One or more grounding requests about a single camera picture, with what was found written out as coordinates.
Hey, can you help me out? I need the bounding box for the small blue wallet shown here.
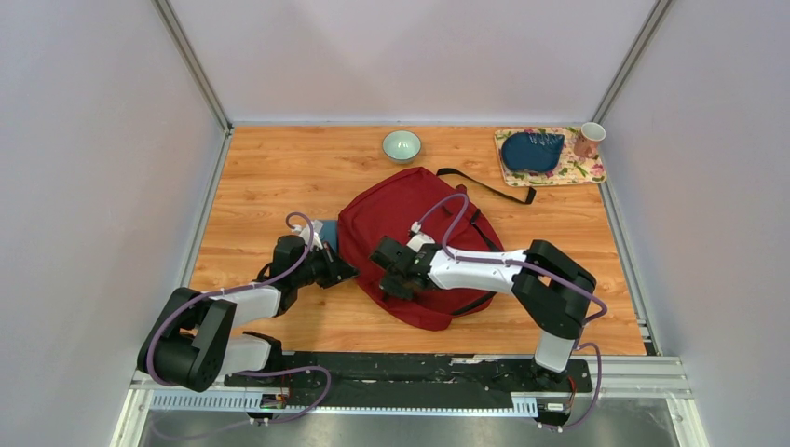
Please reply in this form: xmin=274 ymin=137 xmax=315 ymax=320
xmin=313 ymin=220 xmax=338 ymax=251

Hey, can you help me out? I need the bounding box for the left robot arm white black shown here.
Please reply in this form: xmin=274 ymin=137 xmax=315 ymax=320
xmin=137 ymin=235 xmax=359 ymax=392

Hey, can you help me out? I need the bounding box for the floral rectangular tray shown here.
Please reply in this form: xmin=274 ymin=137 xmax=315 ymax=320
xmin=494 ymin=126 xmax=606 ymax=187

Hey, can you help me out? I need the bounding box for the dark blue leaf plate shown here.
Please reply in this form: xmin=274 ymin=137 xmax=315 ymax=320
xmin=500 ymin=132 xmax=565 ymax=173

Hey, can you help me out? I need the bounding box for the aluminium frame rail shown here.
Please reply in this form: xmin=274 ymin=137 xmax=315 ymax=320
xmin=112 ymin=350 xmax=706 ymax=446

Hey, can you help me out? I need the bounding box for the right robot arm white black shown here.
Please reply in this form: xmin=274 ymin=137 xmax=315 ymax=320
xmin=370 ymin=234 xmax=606 ymax=390

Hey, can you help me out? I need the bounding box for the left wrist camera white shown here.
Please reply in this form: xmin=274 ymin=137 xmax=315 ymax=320
xmin=292 ymin=220 xmax=324 ymax=251

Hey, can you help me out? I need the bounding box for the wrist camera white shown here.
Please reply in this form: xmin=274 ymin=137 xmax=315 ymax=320
xmin=292 ymin=220 xmax=324 ymax=251
xmin=406 ymin=222 xmax=436 ymax=252

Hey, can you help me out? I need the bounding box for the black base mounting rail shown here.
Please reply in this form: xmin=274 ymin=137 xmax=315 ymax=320
xmin=224 ymin=351 xmax=593 ymax=409

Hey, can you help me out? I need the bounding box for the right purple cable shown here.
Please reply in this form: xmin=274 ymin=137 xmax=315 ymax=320
xmin=416 ymin=192 xmax=610 ymax=432

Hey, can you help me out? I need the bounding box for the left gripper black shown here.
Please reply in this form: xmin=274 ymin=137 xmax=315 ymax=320
xmin=293 ymin=242 xmax=361 ymax=290

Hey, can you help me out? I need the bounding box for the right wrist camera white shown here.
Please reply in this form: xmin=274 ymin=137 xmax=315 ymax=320
xmin=406 ymin=222 xmax=436 ymax=252

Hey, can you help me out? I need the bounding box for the dark red student backpack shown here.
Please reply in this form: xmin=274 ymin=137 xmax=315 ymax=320
xmin=337 ymin=167 xmax=537 ymax=331

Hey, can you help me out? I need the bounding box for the pink floral mug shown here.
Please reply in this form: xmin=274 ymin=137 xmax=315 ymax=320
xmin=573 ymin=122 xmax=606 ymax=158

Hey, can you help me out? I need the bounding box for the pale green ceramic bowl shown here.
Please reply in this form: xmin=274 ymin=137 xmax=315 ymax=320
xmin=382 ymin=130 xmax=422 ymax=164

